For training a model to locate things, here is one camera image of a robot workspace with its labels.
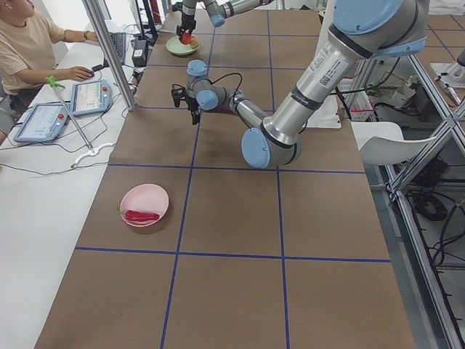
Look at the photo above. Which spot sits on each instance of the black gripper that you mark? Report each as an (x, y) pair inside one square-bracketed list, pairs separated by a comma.
[(192, 105), (188, 19)]

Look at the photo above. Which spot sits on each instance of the red orange round fruit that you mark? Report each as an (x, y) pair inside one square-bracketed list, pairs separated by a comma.
[(186, 38)]

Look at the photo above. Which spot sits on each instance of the yellow pink peach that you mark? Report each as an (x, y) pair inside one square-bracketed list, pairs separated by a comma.
[(194, 42)]

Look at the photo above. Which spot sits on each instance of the red chili pepper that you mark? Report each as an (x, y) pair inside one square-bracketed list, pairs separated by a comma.
[(139, 217)]

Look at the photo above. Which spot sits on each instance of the purple eggplant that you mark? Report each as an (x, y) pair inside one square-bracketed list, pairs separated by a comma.
[(220, 109)]

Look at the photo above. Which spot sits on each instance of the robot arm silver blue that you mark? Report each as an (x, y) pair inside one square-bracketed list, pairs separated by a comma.
[(217, 13), (359, 30)]

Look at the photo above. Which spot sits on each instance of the person right hand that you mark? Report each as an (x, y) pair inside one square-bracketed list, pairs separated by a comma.
[(79, 73)]

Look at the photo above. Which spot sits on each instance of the light green plate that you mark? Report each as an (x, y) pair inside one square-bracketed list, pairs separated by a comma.
[(175, 47)]

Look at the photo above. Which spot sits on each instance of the black power adapter box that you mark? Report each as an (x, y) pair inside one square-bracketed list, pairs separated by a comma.
[(139, 54)]

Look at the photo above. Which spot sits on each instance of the black keyboard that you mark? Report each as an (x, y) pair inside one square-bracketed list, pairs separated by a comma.
[(119, 43)]

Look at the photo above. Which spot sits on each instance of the pink plate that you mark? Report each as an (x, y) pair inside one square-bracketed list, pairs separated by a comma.
[(146, 198)]

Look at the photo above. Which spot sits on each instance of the far teach pendant tablet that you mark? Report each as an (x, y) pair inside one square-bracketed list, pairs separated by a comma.
[(90, 97)]

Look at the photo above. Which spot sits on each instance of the teach pendant tablet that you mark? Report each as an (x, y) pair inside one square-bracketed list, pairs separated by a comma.
[(90, 97), (44, 123)]

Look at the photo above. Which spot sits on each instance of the metal rod green tip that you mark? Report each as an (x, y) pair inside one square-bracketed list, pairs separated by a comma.
[(92, 151)]

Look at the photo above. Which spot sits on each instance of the near teach pendant tablet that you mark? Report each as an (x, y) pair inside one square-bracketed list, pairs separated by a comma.
[(44, 123)]

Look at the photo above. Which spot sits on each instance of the person in beige shirt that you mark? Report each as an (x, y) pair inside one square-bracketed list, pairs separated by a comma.
[(27, 56)]

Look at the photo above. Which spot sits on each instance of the white plastic basket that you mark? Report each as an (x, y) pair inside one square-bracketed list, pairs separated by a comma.
[(361, 108)]

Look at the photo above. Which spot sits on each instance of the white chair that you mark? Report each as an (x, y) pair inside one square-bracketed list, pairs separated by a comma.
[(382, 143)]

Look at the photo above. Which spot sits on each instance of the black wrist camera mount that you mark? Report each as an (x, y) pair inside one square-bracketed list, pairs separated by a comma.
[(178, 94)]

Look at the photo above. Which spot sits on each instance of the aluminium frame post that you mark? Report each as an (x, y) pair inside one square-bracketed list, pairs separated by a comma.
[(98, 23)]

